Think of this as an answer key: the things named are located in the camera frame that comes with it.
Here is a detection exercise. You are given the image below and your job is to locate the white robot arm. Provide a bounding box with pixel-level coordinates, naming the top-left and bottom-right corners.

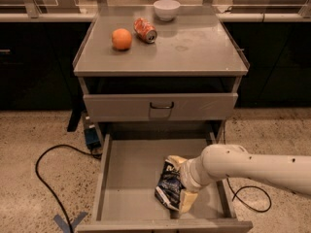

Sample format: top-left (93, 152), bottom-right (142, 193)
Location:
top-left (168, 144), bottom-right (311, 214)

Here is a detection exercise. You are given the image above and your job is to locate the open middle drawer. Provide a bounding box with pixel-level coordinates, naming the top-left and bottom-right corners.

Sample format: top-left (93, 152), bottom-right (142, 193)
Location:
top-left (77, 134), bottom-right (253, 233)

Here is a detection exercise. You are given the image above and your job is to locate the blue power box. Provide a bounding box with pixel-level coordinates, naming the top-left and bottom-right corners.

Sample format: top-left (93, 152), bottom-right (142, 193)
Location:
top-left (84, 125), bottom-right (101, 150)

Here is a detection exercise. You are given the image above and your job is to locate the blue chip bag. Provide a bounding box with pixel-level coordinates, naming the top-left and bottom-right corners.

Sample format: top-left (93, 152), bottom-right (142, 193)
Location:
top-left (155, 159), bottom-right (185, 211)

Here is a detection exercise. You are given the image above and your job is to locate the grey drawer cabinet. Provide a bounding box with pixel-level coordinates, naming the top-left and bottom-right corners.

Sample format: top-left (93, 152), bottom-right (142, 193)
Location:
top-left (74, 5), bottom-right (249, 142)

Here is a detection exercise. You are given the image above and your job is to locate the black drawer handle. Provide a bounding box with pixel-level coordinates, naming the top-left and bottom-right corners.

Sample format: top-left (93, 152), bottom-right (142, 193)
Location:
top-left (150, 102), bottom-right (175, 110)

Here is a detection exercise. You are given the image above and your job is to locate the dark back counter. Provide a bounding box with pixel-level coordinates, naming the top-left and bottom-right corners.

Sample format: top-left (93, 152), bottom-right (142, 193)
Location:
top-left (1, 19), bottom-right (310, 110)

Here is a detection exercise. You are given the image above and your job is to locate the orange soda can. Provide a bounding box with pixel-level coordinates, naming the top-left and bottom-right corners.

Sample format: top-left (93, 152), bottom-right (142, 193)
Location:
top-left (133, 17), bottom-right (157, 44)

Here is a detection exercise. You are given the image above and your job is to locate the closed top drawer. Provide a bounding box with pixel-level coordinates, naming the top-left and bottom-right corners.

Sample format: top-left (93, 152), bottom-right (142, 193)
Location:
top-left (84, 93), bottom-right (237, 122)

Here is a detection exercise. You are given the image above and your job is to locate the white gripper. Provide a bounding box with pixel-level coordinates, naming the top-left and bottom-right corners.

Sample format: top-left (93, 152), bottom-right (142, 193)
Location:
top-left (167, 155), bottom-right (214, 214)

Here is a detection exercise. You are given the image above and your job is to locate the blue tape cross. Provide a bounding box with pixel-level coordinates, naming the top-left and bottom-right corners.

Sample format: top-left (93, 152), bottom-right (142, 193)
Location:
top-left (53, 212), bottom-right (87, 233)

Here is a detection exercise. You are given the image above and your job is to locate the white bowl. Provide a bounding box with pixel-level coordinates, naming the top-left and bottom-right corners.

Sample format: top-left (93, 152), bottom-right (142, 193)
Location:
top-left (154, 0), bottom-right (181, 21)

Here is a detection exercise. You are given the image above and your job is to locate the orange fruit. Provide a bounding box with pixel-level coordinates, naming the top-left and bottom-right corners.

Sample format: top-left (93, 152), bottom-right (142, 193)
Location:
top-left (112, 28), bottom-right (132, 50)

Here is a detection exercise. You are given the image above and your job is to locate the black cable left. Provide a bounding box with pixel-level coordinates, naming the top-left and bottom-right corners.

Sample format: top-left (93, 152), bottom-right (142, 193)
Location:
top-left (34, 144), bottom-right (103, 233)

